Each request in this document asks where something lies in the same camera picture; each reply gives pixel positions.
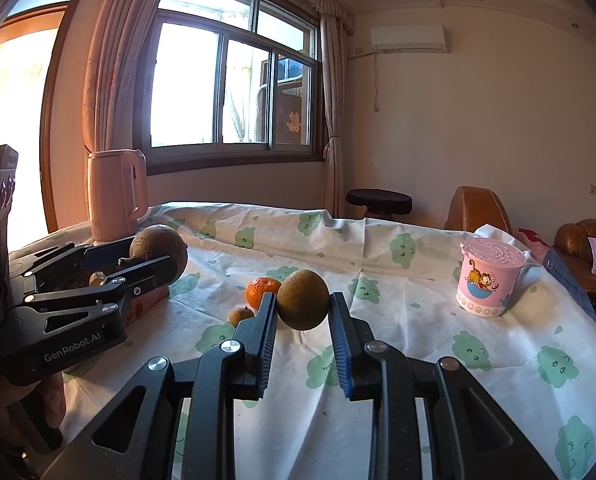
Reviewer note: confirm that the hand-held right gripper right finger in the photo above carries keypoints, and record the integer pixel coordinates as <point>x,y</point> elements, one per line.
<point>340,350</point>

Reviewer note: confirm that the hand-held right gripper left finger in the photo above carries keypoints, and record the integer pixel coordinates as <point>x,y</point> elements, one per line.
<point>268,340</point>

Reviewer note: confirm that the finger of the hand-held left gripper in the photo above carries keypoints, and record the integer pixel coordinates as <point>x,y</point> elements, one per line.
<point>128,285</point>
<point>78,255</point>

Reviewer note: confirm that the purple brown passion fruit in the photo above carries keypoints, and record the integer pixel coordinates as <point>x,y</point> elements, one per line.
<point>158,244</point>

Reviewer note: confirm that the small brown longan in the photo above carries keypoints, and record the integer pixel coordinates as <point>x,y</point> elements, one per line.
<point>240,316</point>
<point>303,300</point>

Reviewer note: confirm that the person's left hand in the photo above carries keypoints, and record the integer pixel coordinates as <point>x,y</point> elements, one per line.
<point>53,400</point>

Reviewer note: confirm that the tangerine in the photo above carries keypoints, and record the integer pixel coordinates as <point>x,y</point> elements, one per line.
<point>260,292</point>

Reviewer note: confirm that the pink electric kettle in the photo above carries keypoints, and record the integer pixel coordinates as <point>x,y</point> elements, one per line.
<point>113,195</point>

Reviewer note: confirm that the white tablecloth green clouds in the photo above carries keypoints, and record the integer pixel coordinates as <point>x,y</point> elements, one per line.
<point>402,285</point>

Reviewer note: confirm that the black round stool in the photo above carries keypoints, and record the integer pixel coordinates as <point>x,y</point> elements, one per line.
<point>377,199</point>

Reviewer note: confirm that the pink cartoon cup with lid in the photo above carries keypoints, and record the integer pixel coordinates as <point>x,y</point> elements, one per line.
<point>487,280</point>

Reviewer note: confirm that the bright glass balcony door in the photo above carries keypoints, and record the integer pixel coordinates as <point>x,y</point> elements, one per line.
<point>13,85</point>

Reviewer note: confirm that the brown leather chair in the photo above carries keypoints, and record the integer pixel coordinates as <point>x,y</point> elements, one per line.
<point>477,207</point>

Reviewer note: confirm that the pink floral curtain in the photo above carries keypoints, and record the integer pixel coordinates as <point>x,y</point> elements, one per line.
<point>113,60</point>

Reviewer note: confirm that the sliding glass window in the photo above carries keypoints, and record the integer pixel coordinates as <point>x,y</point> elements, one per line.
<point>203,85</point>

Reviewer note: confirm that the pink floral cloth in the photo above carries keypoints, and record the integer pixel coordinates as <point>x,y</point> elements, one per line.
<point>530,243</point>

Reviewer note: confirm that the blue plaid cloth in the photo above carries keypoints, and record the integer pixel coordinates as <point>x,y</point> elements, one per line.
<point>567,280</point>

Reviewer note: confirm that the beige tied curtain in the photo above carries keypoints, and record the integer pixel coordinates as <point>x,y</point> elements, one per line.
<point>334,110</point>

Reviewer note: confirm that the brown leather sofa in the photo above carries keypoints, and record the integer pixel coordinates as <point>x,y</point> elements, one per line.
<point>572,240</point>

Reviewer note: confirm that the white air conditioner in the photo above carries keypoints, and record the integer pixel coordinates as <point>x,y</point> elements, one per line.
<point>410,37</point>

